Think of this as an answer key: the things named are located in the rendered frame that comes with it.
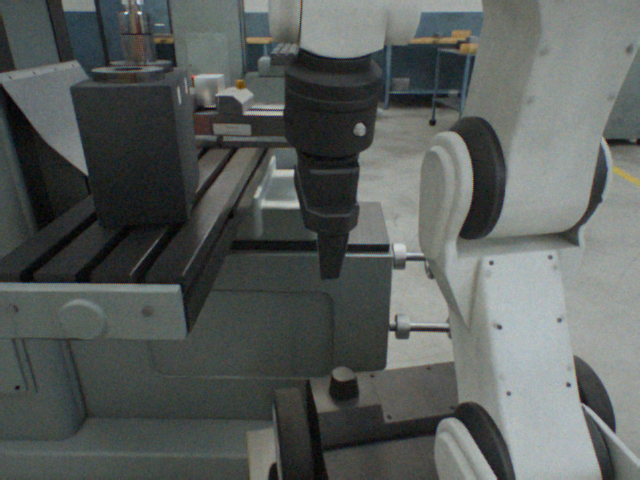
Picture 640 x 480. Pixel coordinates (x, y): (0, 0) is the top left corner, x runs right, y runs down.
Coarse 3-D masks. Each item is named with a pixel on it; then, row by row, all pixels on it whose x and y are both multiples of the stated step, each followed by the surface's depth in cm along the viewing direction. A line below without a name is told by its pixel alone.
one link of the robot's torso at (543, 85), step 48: (528, 0) 43; (576, 0) 42; (624, 0) 43; (480, 48) 53; (528, 48) 45; (576, 48) 45; (624, 48) 45; (480, 96) 54; (528, 96) 46; (576, 96) 47; (480, 144) 52; (528, 144) 49; (576, 144) 50; (480, 192) 51; (528, 192) 51; (576, 192) 52
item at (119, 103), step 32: (128, 64) 70; (160, 64) 71; (96, 96) 60; (128, 96) 60; (160, 96) 61; (96, 128) 61; (128, 128) 62; (160, 128) 63; (192, 128) 81; (96, 160) 63; (128, 160) 64; (160, 160) 64; (192, 160) 78; (96, 192) 65; (128, 192) 65; (160, 192) 66; (192, 192) 75; (128, 224) 67
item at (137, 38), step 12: (120, 24) 70; (132, 24) 69; (144, 24) 70; (120, 36) 71; (132, 36) 70; (144, 36) 70; (132, 48) 71; (144, 48) 71; (132, 60) 71; (144, 60) 72; (156, 60) 73
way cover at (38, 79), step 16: (64, 64) 116; (0, 80) 94; (16, 80) 98; (32, 80) 103; (48, 80) 108; (64, 80) 114; (80, 80) 120; (16, 96) 96; (32, 96) 101; (48, 96) 106; (64, 96) 111; (32, 112) 99; (48, 112) 104; (64, 112) 109; (48, 128) 101; (64, 128) 106; (48, 144) 99; (64, 144) 103; (80, 144) 107; (80, 160) 103
